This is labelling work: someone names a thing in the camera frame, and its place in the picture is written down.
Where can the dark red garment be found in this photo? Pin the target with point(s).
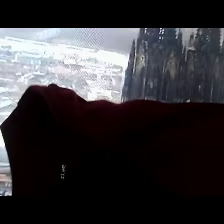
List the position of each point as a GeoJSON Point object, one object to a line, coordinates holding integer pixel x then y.
{"type": "Point", "coordinates": [126, 150]}

